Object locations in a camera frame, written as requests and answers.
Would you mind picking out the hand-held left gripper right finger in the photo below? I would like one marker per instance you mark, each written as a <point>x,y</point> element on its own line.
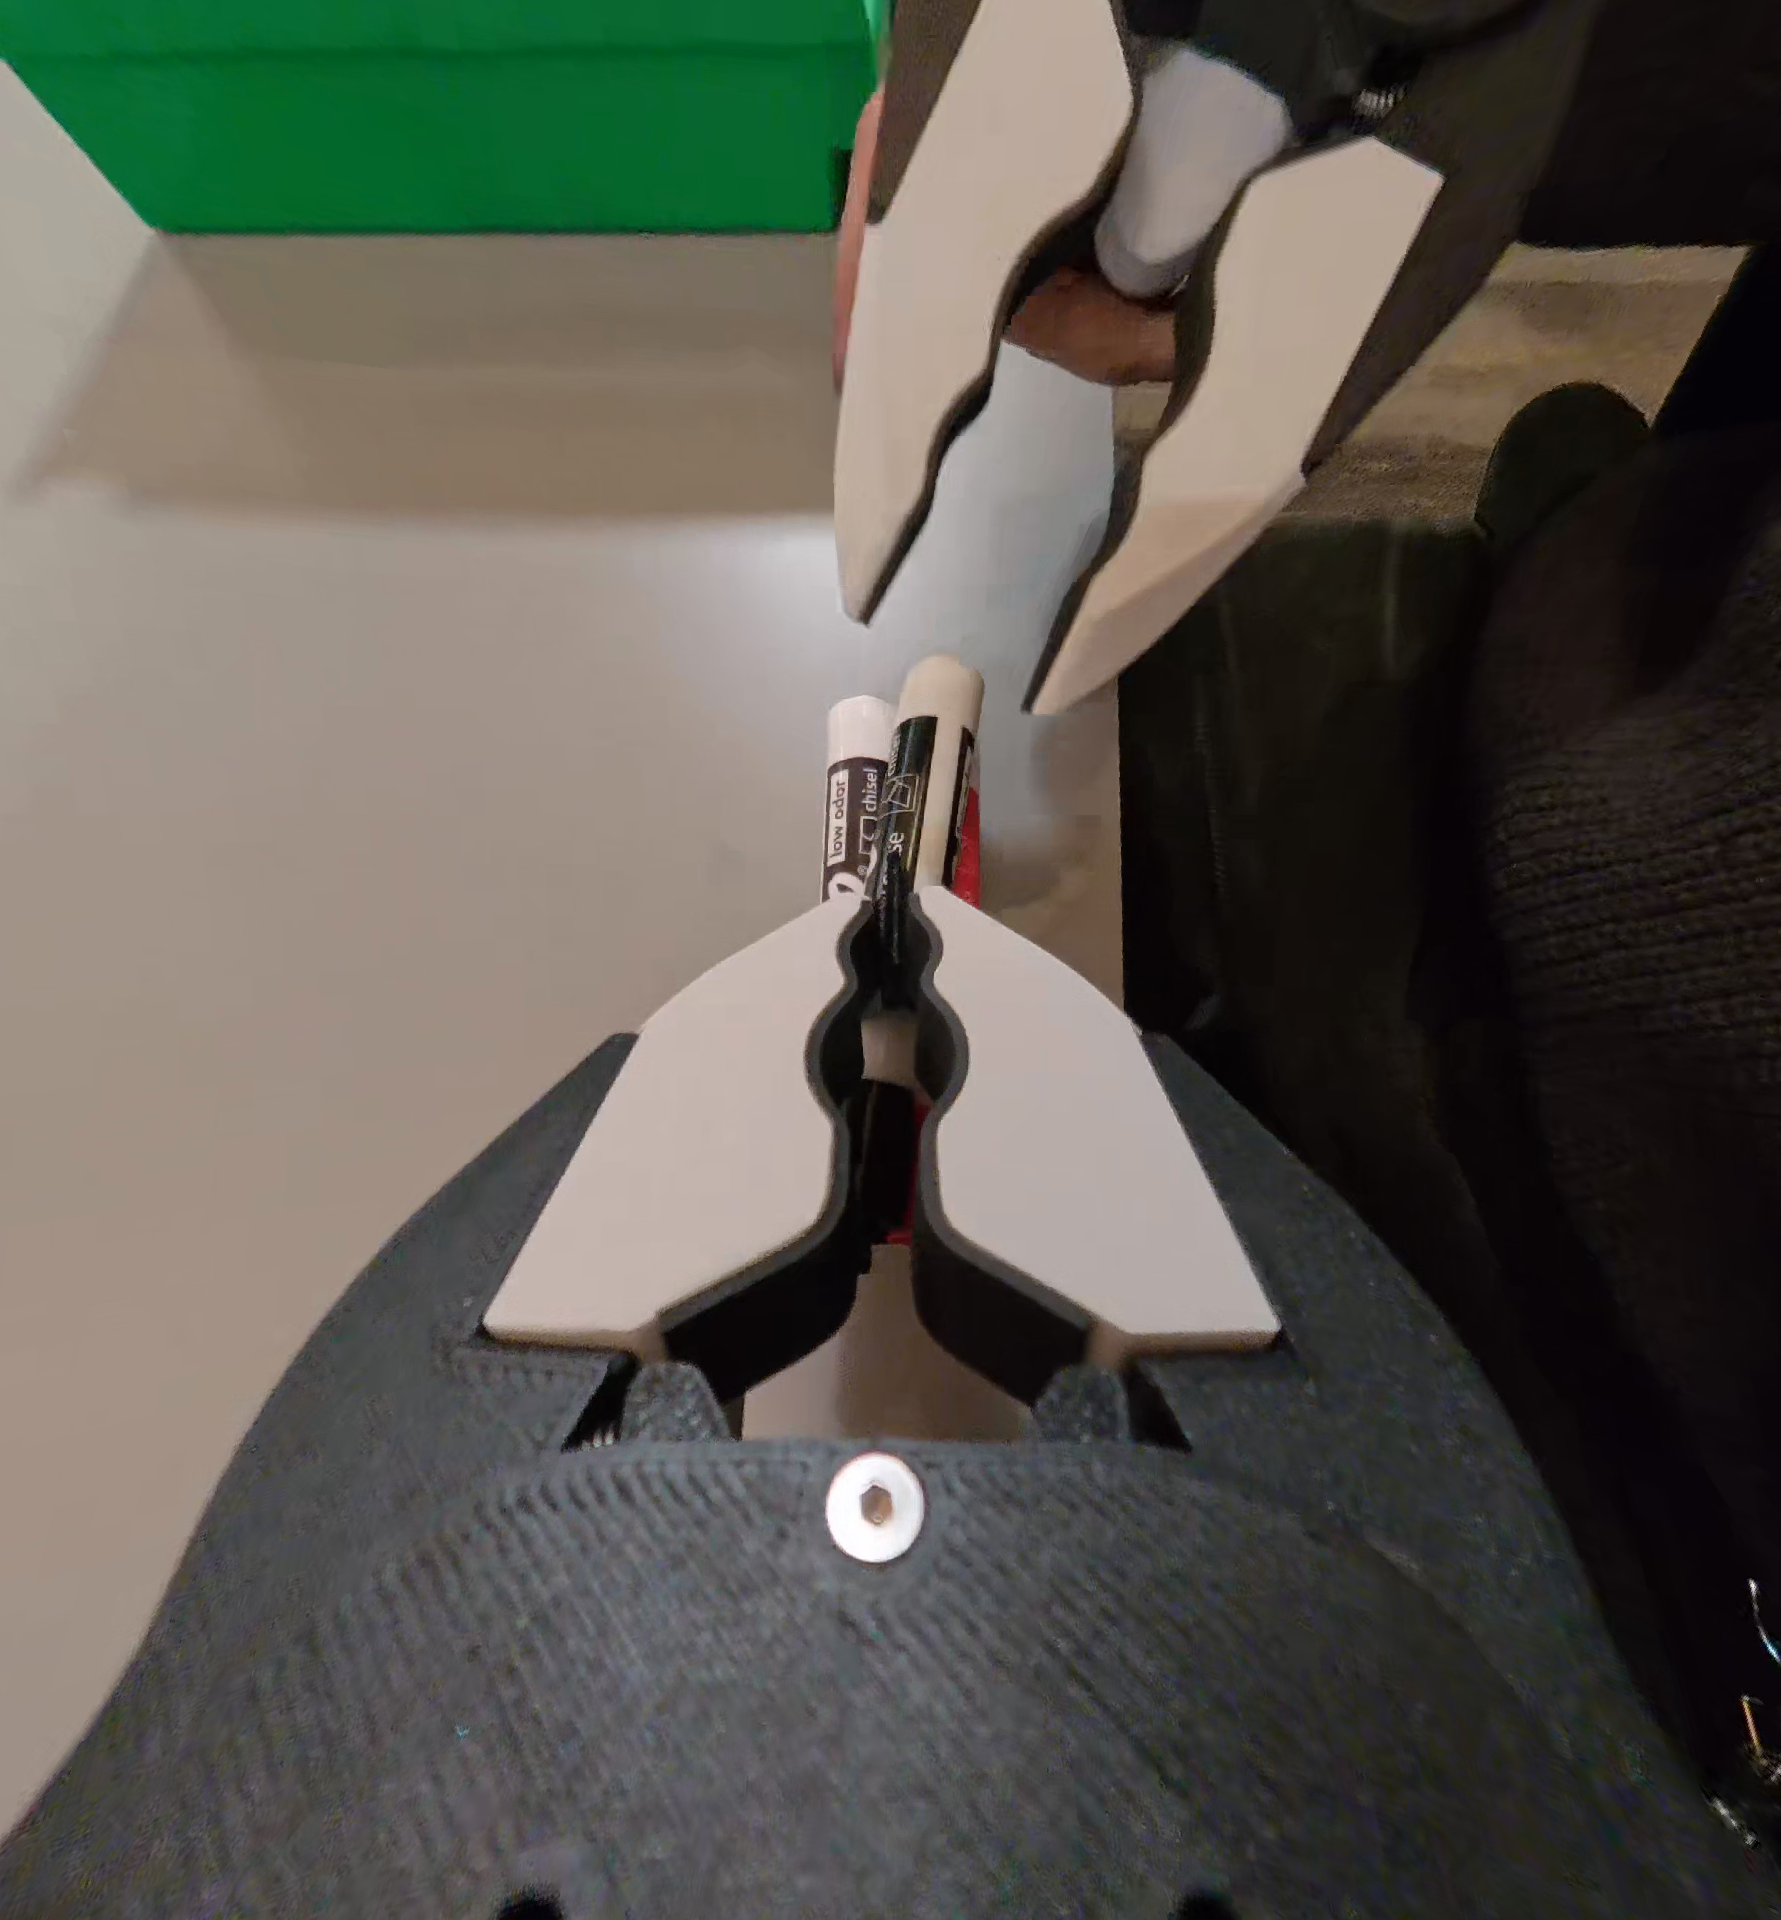
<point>1101,1170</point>

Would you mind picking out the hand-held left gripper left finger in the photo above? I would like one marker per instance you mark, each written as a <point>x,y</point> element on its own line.
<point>680,1170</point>

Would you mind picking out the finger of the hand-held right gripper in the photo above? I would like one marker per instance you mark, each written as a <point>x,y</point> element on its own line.
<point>965,226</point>
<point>1249,376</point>

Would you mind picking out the red dry erase marker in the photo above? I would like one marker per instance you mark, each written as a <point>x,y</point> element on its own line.
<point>969,839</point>

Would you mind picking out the person's right hand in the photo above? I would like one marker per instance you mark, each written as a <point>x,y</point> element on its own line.
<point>1101,331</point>

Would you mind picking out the grey desk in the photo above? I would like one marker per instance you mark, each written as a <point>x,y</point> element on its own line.
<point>304,749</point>

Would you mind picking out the green plastic bin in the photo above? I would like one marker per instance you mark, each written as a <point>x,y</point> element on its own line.
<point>456,119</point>

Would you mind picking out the black dry erase marker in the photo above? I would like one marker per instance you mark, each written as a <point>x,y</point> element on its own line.
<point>927,749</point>
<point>852,795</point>

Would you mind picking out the person's dark trouser leg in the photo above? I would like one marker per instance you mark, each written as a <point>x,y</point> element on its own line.
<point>1281,749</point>

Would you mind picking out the person's torso in black sweater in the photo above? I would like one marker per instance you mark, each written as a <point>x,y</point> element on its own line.
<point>1670,975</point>

